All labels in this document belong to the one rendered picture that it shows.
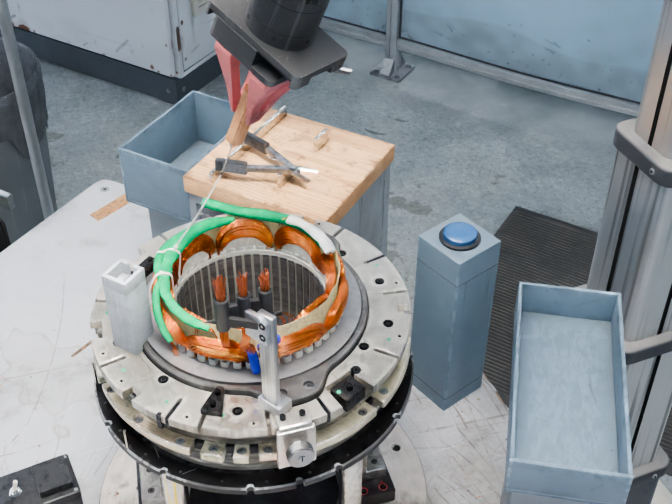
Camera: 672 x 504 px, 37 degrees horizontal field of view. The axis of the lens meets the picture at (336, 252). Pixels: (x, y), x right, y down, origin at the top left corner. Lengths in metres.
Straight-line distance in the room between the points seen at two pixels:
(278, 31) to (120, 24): 2.70
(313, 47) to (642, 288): 0.57
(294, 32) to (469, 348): 0.62
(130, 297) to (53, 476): 0.36
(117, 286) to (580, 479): 0.45
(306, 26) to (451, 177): 2.35
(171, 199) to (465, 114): 2.21
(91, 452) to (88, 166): 1.99
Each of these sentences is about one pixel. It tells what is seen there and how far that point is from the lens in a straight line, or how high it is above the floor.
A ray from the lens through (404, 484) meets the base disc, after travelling 1.22.
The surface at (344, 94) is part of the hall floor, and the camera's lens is 3.50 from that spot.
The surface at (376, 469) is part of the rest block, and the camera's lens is 1.19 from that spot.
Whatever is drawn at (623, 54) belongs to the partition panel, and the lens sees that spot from 3.26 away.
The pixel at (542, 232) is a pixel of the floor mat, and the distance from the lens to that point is 2.90.
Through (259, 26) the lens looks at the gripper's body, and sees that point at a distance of 0.78.
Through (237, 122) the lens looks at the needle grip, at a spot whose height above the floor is 1.32.
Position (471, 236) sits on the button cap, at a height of 1.04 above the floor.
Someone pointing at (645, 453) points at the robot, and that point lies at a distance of 1.46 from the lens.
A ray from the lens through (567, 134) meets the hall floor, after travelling 3.37.
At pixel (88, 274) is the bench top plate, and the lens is 1.56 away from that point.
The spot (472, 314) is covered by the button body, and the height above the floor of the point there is 0.93.
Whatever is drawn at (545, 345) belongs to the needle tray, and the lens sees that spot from 1.08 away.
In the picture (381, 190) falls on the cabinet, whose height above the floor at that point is 1.01.
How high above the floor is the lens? 1.77
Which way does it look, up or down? 39 degrees down
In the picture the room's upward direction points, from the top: straight up
